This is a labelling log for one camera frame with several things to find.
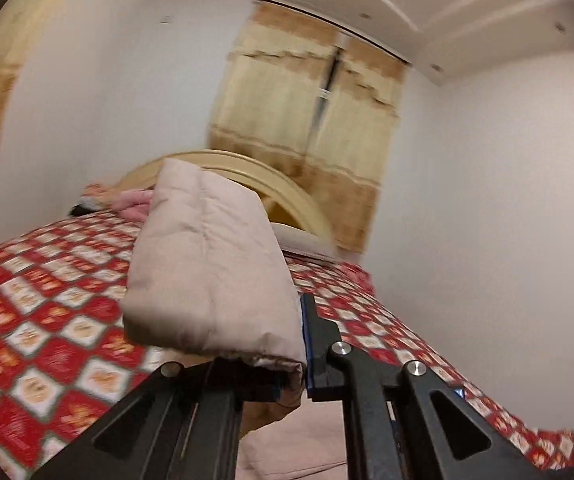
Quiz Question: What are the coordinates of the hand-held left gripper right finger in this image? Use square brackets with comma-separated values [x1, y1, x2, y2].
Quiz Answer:
[300, 293, 544, 480]

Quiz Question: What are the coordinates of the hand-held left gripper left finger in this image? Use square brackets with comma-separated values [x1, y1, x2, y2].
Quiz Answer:
[31, 359, 285, 480]

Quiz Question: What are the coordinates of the beige puffer jacket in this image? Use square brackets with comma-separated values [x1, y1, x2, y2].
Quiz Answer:
[120, 157, 346, 480]

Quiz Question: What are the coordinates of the grey pillow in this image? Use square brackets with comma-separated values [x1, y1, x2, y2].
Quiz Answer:
[272, 223, 337, 264]

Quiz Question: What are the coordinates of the cream wooden headboard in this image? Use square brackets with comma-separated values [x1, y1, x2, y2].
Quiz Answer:
[117, 149, 339, 251]

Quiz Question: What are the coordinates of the red checkered printed blanket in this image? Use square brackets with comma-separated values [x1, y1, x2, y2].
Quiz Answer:
[0, 208, 574, 480]

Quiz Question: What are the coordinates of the beige patterned window curtain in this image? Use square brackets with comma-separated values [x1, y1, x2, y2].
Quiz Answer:
[208, 0, 409, 255]

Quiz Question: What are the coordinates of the beige patterned side curtain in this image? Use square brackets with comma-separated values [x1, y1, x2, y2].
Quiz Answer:
[0, 0, 84, 181]

